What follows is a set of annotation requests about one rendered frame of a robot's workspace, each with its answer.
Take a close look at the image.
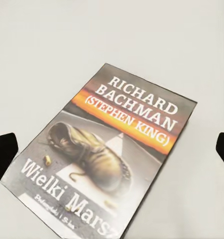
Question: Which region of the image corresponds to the hardback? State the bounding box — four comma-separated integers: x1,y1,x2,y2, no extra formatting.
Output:
0,63,197,239

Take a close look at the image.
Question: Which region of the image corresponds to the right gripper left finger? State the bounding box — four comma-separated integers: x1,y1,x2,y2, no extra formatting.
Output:
0,132,18,180

